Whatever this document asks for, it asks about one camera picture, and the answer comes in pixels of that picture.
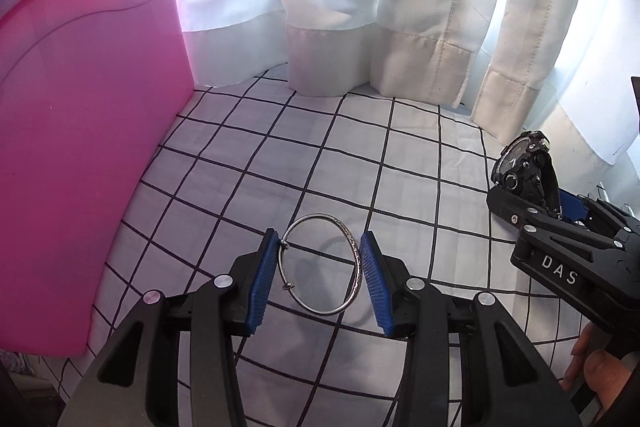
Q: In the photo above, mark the small thin silver bangle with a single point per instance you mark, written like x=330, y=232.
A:
x=316, y=216

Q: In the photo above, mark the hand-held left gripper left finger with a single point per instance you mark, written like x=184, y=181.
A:
x=261, y=282

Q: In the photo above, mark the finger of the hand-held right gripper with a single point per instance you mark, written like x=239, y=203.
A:
x=572, y=207
x=515, y=212

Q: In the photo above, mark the white black checkered tablecloth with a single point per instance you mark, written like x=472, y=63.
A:
x=400, y=157

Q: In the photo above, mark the person's right hand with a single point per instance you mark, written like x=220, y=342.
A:
x=600, y=369

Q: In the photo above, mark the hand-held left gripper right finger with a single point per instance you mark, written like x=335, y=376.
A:
x=377, y=282

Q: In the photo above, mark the black wrist watch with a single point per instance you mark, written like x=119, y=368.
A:
x=520, y=167

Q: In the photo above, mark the pink plastic bin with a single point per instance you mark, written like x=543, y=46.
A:
x=75, y=132

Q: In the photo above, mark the cream curtain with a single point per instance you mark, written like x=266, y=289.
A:
x=425, y=57

